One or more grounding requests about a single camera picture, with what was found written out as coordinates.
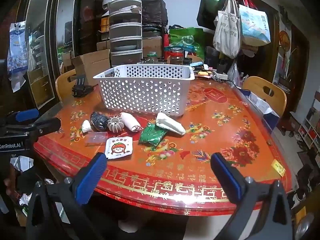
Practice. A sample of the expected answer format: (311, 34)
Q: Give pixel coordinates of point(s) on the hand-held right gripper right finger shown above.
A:
(226, 180)

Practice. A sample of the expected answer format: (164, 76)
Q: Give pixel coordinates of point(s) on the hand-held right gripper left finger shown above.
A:
(91, 180)

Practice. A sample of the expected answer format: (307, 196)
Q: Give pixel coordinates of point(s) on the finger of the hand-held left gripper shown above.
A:
(47, 126)
(26, 115)

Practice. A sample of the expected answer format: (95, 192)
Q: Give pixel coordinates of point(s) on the small white cloth piece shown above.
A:
(86, 126)

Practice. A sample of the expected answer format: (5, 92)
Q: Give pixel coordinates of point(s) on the pink translucent packet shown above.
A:
(96, 139)

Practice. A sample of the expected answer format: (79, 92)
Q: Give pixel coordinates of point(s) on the white cartoon snack packet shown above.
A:
(118, 148)

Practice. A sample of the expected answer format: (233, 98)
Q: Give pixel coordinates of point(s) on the dark patterned pouch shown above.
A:
(99, 121)

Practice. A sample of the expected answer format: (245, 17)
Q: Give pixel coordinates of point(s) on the white ribbed round sponge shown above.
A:
(115, 124)

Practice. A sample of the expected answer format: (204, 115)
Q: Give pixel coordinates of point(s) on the green packet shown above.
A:
(152, 135)

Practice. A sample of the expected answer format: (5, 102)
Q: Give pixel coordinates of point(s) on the white tube packet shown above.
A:
(170, 123)

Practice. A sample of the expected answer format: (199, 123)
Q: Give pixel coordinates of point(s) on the white perforated plastic basket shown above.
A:
(140, 92)

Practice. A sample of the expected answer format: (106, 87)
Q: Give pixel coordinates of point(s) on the black clip tool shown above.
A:
(81, 89)

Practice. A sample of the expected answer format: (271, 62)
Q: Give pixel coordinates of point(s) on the yellow sticker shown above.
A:
(278, 167)

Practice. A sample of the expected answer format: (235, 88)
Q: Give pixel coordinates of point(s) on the blue printed hanging bag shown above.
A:
(17, 47)

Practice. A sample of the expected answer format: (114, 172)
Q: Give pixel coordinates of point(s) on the open cardboard box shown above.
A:
(93, 62)

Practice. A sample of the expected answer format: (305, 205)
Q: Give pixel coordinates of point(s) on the blue and white paper bag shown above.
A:
(260, 107)

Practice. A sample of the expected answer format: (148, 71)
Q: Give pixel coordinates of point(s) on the cube storage shelf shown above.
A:
(308, 130)

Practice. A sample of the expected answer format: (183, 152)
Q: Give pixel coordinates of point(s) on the clear plastic bag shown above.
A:
(234, 76)

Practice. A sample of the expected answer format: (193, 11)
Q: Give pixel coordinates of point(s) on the blue face mask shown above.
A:
(197, 64)

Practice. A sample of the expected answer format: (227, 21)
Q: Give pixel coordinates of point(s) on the tiered mesh food cover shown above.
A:
(126, 30)

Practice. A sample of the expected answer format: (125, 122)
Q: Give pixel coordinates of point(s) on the green lidded glass jar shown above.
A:
(152, 58)

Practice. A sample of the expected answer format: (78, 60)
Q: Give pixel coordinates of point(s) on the brown cardboard box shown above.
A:
(152, 46)

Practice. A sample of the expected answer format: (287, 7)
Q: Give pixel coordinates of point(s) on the red lidded pickle jar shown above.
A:
(177, 56)

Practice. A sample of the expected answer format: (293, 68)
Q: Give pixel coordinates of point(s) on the white bowl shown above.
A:
(110, 0)

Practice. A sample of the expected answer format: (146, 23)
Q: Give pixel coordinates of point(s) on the green shopping bag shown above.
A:
(188, 40)

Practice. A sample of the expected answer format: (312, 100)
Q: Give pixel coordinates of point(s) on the red bottle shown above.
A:
(166, 40)

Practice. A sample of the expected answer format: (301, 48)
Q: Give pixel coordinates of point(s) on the beige canvas tote bag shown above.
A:
(227, 32)

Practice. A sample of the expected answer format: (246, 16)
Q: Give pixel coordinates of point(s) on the blue printed tote bag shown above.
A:
(255, 26)

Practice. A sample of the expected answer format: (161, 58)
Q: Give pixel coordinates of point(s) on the black plastic bag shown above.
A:
(153, 10)

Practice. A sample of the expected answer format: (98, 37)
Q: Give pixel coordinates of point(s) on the black hanging bag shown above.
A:
(206, 10)

